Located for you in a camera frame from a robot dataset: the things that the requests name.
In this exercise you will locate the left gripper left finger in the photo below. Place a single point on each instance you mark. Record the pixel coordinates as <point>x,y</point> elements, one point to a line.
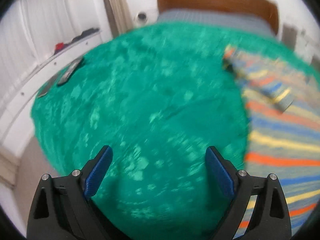
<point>62,207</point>

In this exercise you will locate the striped knitted sweater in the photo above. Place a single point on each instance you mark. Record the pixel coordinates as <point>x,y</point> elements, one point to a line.
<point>281,95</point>

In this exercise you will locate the dark clothes pile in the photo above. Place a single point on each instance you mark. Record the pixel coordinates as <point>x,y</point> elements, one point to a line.
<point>83,35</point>

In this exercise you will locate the white drawer cabinet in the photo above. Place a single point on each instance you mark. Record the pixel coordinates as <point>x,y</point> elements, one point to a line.
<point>16,124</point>

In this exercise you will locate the grey smartphone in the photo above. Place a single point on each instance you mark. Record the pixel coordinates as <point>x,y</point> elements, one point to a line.
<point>45,89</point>

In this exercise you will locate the green patterned bedspread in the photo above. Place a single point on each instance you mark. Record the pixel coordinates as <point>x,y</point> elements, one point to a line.
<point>159,96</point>

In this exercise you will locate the red cloth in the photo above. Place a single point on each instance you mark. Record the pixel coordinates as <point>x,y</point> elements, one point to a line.
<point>59,47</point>

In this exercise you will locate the white sheer curtain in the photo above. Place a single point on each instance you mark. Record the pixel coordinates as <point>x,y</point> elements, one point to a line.
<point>30,29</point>

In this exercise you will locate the white bedside desk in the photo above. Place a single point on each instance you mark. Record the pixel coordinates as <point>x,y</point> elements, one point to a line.
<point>299,42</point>

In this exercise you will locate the beige curtain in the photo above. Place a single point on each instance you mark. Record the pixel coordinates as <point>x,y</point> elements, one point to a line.
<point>119,16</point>

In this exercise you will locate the small white fan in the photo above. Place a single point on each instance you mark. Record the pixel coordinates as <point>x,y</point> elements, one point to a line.
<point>142,17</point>

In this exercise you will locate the wooden headboard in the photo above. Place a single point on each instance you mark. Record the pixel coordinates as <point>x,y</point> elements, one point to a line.
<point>264,9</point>

